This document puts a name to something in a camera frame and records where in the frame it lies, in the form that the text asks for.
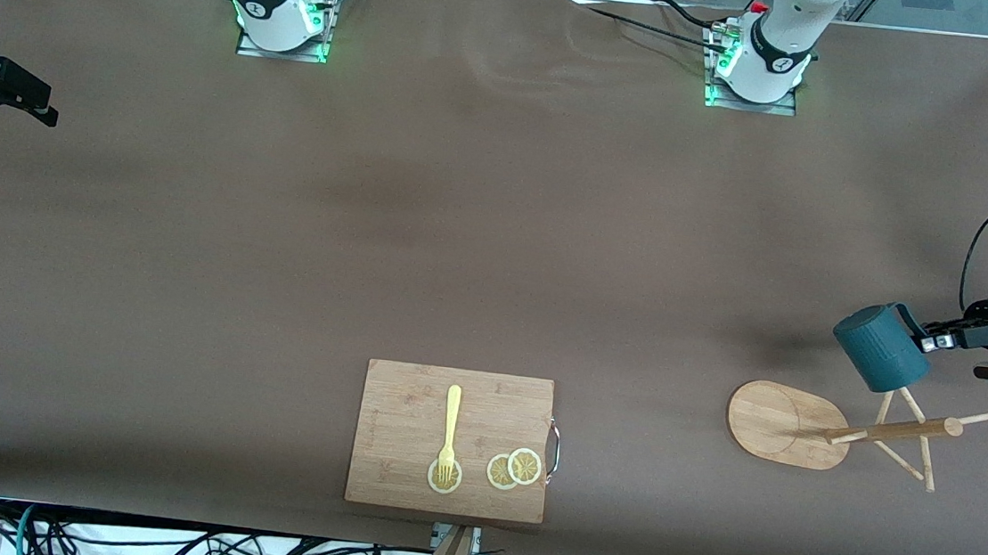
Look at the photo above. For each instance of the teal ribbed mug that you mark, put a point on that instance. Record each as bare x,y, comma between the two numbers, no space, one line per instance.
881,352

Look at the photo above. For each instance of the wooden mug rack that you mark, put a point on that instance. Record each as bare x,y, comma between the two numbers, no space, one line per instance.
776,423

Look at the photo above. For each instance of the lemon slice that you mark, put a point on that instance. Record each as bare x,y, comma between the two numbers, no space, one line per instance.
524,466
434,483
495,474

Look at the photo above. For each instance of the brown table cover sheet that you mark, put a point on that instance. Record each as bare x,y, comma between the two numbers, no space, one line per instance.
499,224

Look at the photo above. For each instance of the bamboo cutting board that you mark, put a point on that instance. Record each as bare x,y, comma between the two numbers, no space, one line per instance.
409,431

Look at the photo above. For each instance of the yellow plastic fork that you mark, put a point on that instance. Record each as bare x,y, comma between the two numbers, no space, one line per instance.
451,417

